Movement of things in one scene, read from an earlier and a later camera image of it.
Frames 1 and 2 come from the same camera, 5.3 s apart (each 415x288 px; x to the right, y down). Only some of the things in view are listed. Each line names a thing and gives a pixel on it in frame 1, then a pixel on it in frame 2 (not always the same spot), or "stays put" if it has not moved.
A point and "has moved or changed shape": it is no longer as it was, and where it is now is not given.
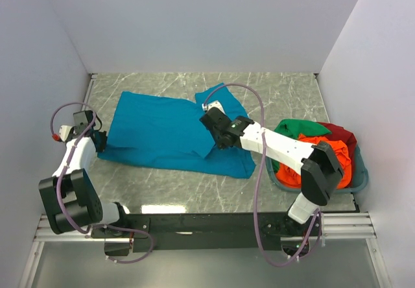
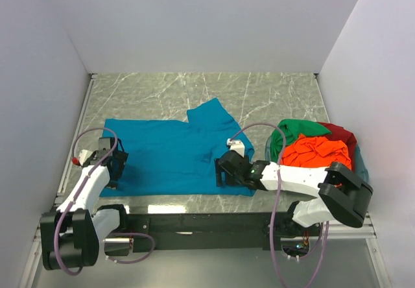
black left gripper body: (101, 146) → (121, 158)
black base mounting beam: (202, 233) stays put
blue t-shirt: (168, 132) has moved or changed shape
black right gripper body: (219, 143) → (235, 178)
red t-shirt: (346, 137) stays put
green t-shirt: (294, 128) stays put
